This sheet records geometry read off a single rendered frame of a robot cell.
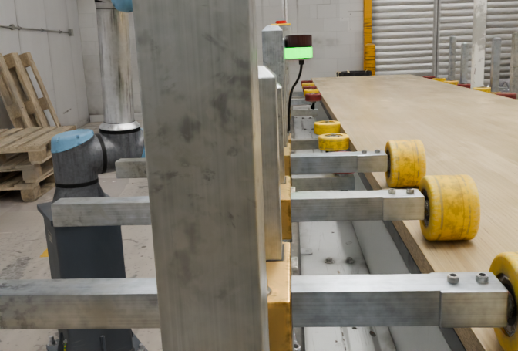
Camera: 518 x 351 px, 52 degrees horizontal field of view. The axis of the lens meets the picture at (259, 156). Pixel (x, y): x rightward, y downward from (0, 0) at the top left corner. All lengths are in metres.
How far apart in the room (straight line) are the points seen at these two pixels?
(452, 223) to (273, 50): 0.43
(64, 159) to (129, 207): 1.29
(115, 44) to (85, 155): 0.40
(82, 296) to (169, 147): 0.29
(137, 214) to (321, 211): 0.23
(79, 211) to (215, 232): 0.54
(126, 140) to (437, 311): 1.66
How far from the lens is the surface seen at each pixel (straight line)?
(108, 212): 0.69
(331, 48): 9.27
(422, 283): 0.44
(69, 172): 1.96
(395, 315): 0.43
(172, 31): 0.17
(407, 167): 0.89
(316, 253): 1.39
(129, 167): 0.94
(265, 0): 9.17
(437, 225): 0.66
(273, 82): 0.41
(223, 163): 0.17
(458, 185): 0.67
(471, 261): 0.64
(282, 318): 0.39
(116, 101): 1.98
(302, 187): 1.16
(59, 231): 1.95
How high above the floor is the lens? 1.14
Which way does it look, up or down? 12 degrees down
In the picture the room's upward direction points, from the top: 2 degrees counter-clockwise
